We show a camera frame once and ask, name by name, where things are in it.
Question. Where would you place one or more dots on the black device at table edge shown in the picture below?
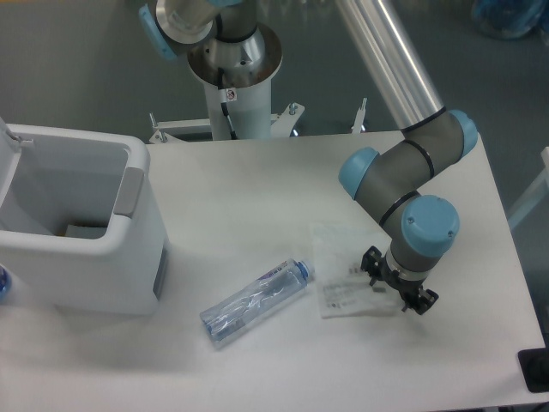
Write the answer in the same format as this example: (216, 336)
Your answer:
(534, 365)

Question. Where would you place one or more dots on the trash inside trash can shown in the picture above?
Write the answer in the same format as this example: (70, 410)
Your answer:
(82, 230)

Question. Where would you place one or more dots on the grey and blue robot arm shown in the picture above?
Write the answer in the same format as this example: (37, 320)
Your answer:
(386, 185)

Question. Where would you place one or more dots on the white pedestal base frame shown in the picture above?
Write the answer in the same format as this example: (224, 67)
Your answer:
(228, 124)

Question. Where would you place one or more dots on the white plastic wrapper bag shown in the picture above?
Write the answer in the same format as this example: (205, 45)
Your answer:
(343, 288)

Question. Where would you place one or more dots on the white frame at right edge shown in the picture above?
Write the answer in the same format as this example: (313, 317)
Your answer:
(531, 197)

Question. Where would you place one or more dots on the clear plastic water bottle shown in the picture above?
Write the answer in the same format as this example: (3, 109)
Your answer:
(228, 320)

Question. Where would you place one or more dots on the blue plastic bag on floor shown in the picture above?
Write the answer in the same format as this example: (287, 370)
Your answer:
(509, 20)

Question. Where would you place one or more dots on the white trash can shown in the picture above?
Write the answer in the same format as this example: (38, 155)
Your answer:
(52, 177)

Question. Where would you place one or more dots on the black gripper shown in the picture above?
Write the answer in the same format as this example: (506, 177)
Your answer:
(408, 283)

